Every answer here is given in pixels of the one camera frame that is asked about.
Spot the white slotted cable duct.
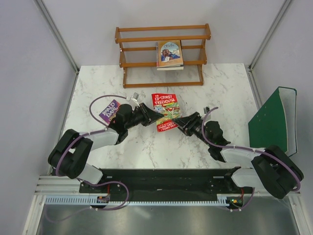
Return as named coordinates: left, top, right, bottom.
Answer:
left=45, top=195, right=241, bottom=206

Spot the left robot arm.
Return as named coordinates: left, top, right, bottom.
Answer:
left=48, top=103, right=164, bottom=192

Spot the Roald Dahl yellow purple book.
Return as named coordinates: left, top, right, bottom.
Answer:
left=99, top=99, right=120, bottom=124

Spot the right aluminium frame post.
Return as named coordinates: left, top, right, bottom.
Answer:
left=247, top=0, right=293, bottom=72

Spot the wooden book rack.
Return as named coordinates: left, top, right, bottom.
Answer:
left=114, top=23, right=211, bottom=88

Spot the red Treehouse book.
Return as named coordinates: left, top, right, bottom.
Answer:
left=152, top=93, right=182, bottom=132

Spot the green lever arch file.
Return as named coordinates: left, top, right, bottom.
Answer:
left=248, top=87, right=298, bottom=157

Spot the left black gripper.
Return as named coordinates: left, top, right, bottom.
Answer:
left=126, top=103, right=164, bottom=130

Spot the aluminium front rail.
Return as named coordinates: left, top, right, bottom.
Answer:
left=35, top=176, right=301, bottom=196

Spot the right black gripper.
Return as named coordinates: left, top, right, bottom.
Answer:
left=172, top=111, right=212, bottom=147

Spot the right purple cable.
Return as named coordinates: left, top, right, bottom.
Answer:
left=201, top=106, right=303, bottom=212

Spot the Nineteen Eighty-Four blue book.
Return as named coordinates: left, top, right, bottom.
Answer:
left=156, top=40, right=185, bottom=71

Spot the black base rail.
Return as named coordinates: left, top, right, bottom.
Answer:
left=78, top=167, right=287, bottom=202

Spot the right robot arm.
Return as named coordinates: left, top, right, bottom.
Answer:
left=173, top=112, right=304, bottom=199

